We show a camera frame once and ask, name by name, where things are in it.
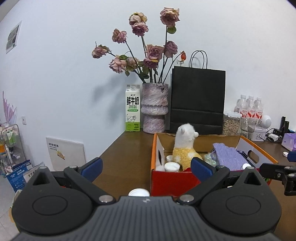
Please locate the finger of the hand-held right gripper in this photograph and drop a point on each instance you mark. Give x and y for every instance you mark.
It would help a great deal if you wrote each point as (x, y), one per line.
(292, 156)
(272, 171)

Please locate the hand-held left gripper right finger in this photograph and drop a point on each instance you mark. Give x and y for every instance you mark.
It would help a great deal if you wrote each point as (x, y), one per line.
(201, 170)

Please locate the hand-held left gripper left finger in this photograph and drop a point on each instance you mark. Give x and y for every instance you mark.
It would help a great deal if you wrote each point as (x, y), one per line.
(92, 169)

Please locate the white yellow alpaca plush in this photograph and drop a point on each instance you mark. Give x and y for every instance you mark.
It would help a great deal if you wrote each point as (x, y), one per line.
(182, 153)

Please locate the white threaded bottle cap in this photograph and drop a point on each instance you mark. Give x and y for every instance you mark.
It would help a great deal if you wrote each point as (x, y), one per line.
(172, 166)

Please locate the purple cloth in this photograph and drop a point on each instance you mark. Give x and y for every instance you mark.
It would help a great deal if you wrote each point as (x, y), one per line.
(227, 155)

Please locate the red orange cardboard box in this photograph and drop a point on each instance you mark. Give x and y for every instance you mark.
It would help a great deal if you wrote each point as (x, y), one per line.
(171, 183)

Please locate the purple tissue pack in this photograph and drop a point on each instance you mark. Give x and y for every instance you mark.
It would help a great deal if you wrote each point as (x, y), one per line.
(289, 141)

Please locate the white charger plug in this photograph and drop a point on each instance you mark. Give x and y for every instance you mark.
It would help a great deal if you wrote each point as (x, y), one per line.
(274, 138)

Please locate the white flat panel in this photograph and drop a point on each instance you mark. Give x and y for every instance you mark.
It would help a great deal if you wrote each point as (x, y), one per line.
(67, 153)

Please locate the black upright device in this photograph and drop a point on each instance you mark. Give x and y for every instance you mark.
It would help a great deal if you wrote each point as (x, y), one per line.
(283, 125)

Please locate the wooden desk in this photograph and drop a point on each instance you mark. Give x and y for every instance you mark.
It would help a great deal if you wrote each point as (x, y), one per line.
(129, 162)

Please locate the white printed tin box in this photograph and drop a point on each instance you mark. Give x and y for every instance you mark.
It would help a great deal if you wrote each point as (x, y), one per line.
(259, 134)

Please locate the white round speaker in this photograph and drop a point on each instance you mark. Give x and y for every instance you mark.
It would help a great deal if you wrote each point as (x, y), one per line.
(266, 121)

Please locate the clear glass cup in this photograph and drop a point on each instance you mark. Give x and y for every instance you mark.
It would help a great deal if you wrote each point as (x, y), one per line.
(248, 129)

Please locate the white round jar cap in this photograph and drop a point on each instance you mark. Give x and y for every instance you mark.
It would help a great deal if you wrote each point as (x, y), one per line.
(138, 192)

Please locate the clear container of pellets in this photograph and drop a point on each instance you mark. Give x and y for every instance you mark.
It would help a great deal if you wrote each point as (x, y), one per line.
(231, 126)

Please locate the pink label water bottle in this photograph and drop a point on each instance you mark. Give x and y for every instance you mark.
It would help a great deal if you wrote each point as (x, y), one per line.
(250, 106)
(258, 109)
(241, 104)

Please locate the white printed cardboard box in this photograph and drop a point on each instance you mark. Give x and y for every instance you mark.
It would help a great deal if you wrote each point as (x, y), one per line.
(33, 175)

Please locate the white green milk carton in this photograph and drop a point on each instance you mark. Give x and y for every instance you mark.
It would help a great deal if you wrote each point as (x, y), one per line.
(133, 109)

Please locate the black paper bag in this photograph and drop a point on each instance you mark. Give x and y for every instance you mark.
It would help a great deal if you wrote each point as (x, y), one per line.
(196, 97)

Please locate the blue cardboard box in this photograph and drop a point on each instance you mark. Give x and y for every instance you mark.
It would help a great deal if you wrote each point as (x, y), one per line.
(16, 178)

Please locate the mottled purple ceramic vase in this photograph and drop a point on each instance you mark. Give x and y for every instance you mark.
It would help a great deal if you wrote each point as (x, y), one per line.
(153, 104)

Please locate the dried pink rose bouquet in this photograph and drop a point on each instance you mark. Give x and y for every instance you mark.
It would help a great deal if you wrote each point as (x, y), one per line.
(152, 52)

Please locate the white wall socket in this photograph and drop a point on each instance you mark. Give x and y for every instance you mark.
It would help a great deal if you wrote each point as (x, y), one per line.
(23, 119)

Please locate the purple wall decal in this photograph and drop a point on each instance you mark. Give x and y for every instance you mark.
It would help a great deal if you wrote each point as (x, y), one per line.
(8, 109)

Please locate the wall poster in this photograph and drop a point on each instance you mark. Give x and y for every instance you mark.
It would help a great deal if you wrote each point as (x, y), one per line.
(12, 37)

